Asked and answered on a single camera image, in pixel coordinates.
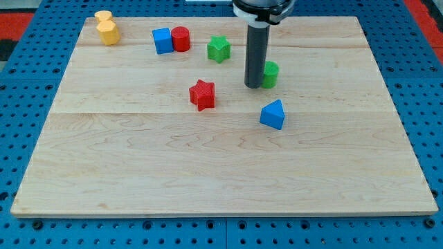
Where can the green cylinder block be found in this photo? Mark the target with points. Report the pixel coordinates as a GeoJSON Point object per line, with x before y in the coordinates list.
{"type": "Point", "coordinates": [271, 71]}

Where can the green star block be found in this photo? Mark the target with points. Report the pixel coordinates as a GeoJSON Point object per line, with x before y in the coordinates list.
{"type": "Point", "coordinates": [218, 49]}

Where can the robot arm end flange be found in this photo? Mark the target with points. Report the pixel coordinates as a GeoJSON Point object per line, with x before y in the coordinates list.
{"type": "Point", "coordinates": [261, 13]}

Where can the red star block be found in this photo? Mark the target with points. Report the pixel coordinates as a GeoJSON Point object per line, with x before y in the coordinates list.
{"type": "Point", "coordinates": [202, 94]}

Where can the blue triangle block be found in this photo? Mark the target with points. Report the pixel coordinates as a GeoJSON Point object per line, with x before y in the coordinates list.
{"type": "Point", "coordinates": [273, 115]}

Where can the wooden board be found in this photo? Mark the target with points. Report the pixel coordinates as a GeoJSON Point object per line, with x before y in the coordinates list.
{"type": "Point", "coordinates": [123, 140]}

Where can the dark grey pusher cylinder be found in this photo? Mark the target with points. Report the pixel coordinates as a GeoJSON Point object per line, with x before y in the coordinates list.
{"type": "Point", "coordinates": [255, 60]}

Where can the red cylinder block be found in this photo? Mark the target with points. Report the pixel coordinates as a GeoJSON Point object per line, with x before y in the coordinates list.
{"type": "Point", "coordinates": [180, 39]}

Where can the blue cube block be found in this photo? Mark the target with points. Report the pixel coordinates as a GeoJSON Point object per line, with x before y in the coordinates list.
{"type": "Point", "coordinates": [162, 40]}

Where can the yellow round block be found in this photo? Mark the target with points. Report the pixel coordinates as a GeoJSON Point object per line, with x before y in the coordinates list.
{"type": "Point", "coordinates": [103, 15]}

